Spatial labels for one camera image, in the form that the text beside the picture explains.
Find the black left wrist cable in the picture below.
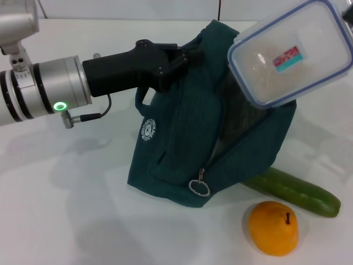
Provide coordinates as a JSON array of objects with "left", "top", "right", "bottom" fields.
[{"left": 60, "top": 95, "right": 113, "bottom": 128}]

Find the teal fabric lunch bag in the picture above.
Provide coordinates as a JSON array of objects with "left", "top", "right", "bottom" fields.
[{"left": 126, "top": 19, "right": 297, "bottom": 208}]

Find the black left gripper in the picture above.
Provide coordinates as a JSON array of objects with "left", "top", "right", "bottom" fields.
[{"left": 82, "top": 39, "right": 204, "bottom": 98}]

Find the green cucumber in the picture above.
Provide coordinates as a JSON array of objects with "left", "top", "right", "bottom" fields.
[{"left": 242, "top": 167, "right": 341, "bottom": 219}]

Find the clear blue-rimmed food container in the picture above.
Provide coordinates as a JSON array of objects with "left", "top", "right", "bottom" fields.
[{"left": 227, "top": 0, "right": 353, "bottom": 109}]

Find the orange pear fruit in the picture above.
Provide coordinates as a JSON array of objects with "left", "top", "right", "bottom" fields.
[{"left": 248, "top": 200, "right": 299, "bottom": 256}]

